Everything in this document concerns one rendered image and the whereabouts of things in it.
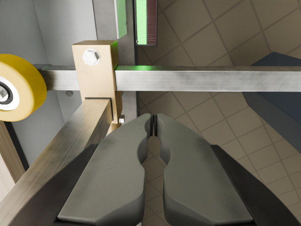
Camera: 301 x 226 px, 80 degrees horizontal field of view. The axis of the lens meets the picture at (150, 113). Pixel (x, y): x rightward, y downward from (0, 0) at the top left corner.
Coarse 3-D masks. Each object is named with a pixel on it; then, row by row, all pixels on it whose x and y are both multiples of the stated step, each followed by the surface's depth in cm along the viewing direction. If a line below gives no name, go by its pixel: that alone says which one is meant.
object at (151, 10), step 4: (148, 0) 34; (152, 0) 34; (148, 4) 35; (152, 4) 35; (148, 8) 35; (152, 8) 35; (148, 12) 35; (152, 12) 35; (148, 16) 36; (152, 16) 36; (148, 20) 36; (152, 20) 36; (148, 24) 36; (152, 24) 36; (148, 28) 37; (152, 28) 37; (148, 32) 37; (152, 32) 37; (148, 36) 37; (152, 36) 37; (148, 40) 38; (152, 40) 38
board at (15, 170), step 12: (0, 120) 27; (0, 132) 27; (0, 144) 27; (12, 144) 29; (0, 156) 27; (12, 156) 29; (0, 168) 28; (12, 168) 29; (0, 180) 29; (12, 180) 29; (0, 192) 30
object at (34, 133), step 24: (0, 0) 33; (24, 0) 39; (0, 24) 33; (24, 24) 39; (0, 48) 33; (24, 48) 39; (48, 96) 48; (24, 120) 39; (48, 120) 48; (24, 144) 39; (24, 168) 39
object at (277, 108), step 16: (256, 64) 106; (272, 64) 96; (288, 64) 88; (256, 96) 91; (272, 96) 78; (288, 96) 73; (256, 112) 110; (272, 112) 81; (288, 112) 67; (288, 128) 74
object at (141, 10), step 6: (138, 0) 34; (144, 0) 34; (138, 6) 35; (144, 6) 35; (138, 12) 35; (144, 12) 35; (138, 18) 36; (144, 18) 36; (138, 24) 36; (144, 24) 36; (138, 30) 37; (144, 30) 37; (138, 36) 37; (144, 36) 37; (138, 42) 38; (144, 42) 38
